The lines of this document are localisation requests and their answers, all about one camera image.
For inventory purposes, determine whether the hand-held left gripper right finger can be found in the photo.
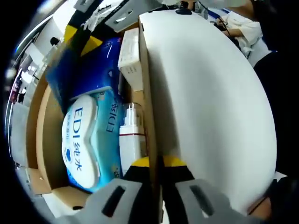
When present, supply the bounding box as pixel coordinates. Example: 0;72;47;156
161;155;260;224

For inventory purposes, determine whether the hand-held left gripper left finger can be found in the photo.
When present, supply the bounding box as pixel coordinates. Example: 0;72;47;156
58;156;152;224

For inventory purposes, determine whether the white carton box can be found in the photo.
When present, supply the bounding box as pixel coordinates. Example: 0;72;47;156
117;29;143;92

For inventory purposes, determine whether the dark blue soft item pack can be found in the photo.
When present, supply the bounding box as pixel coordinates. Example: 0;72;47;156
45;37;122;113

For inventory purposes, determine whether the light blue wipes soft item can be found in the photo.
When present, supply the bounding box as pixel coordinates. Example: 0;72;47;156
62;90;125;194

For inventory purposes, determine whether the white pump bottle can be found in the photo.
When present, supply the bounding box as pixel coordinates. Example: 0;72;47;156
119;102;147;175

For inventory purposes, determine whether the brown cardboard shoe box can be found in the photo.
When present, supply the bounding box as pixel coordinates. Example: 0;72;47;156
25;14;164;224

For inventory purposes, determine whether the black stand base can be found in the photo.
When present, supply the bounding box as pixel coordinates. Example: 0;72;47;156
175;7;193;16

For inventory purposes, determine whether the person's black shirt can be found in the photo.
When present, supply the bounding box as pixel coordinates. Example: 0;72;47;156
253;52;296;217

